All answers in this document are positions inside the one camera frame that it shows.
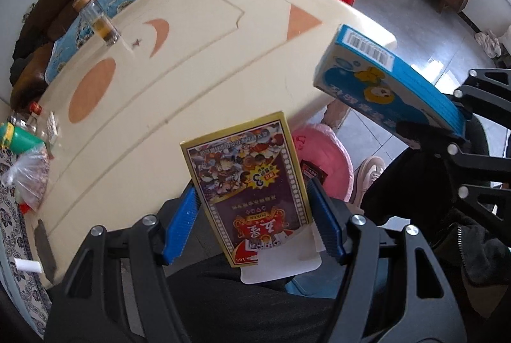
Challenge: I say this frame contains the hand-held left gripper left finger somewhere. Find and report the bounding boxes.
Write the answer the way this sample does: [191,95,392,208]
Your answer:
[44,185,199,343]

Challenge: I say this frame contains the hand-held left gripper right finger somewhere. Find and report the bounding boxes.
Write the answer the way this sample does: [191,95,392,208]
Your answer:
[307,177,468,343]

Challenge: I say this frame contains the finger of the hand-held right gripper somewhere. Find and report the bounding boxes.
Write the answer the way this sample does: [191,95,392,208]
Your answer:
[452,67,511,118]
[396,120,511,222]

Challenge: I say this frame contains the black cardboard box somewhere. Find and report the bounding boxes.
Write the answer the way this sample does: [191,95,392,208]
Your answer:
[300,160,328,184]

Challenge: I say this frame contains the playing card box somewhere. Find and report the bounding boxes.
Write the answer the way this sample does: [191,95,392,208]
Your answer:
[179,111,314,269]

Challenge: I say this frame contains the blue cartoon medicine box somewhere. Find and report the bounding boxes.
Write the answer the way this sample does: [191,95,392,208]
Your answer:
[312,24,468,140]

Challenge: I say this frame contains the white crumpled cloth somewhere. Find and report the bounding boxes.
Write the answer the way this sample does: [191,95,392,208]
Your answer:
[474,29,501,58]

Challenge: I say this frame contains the person's black pants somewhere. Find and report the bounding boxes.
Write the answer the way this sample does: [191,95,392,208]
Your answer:
[157,145,464,343]

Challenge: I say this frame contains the white paper piece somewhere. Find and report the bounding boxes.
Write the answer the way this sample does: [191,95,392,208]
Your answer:
[240,225,325,285]

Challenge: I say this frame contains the person's beige shoe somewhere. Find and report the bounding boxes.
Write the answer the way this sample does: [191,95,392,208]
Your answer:
[351,156,386,206]

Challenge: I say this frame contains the white cabinet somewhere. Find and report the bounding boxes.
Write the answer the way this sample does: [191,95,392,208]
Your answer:
[459,0,511,36]

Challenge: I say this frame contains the person's black jacket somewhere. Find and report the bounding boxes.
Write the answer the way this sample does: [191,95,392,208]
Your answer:
[431,203,511,328]

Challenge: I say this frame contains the clear plastic bag of nuts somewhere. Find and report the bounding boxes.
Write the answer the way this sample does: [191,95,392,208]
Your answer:
[2,145,52,211]

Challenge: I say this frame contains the small white cylinder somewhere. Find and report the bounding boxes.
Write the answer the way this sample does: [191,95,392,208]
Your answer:
[14,258,42,274]

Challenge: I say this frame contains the black and white floral cloth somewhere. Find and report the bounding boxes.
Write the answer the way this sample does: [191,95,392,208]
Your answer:
[0,147,52,338]

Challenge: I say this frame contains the green plastic bottle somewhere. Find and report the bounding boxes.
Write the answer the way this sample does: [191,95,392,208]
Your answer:
[0,122,44,156]

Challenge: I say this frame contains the clear glass jar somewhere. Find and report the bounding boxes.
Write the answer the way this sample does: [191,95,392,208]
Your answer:
[10,112,49,140]

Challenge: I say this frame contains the blue floral sofa cover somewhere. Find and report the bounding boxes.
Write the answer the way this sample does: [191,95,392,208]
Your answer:
[44,0,160,84]

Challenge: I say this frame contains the glass bottle with gold cap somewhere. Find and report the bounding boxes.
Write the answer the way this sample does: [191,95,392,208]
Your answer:
[72,0,121,47]

